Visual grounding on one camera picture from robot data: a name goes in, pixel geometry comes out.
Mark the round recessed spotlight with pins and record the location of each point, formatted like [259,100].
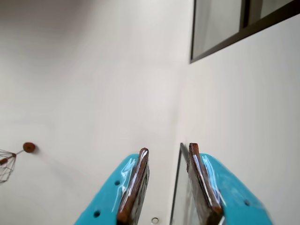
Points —
[155,220]

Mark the dark framed window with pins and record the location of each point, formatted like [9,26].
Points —
[242,23]

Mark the brown ceiling rose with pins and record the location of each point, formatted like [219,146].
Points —
[29,147]

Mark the framed wall picture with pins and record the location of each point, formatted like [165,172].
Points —
[185,199]

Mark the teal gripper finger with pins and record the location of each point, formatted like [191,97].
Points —
[234,199]
[105,199]

